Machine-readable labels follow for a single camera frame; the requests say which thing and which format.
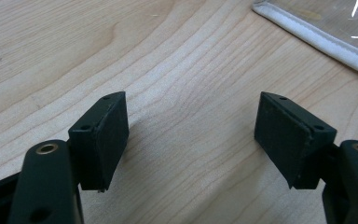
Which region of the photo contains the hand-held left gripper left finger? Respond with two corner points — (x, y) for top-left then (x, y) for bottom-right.
(68, 91), (130, 192)

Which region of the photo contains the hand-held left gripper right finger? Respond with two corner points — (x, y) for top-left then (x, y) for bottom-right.
(255, 91), (337, 189)

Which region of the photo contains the clear plastic pouch white trim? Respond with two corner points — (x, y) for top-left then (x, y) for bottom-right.
(251, 0), (358, 82)

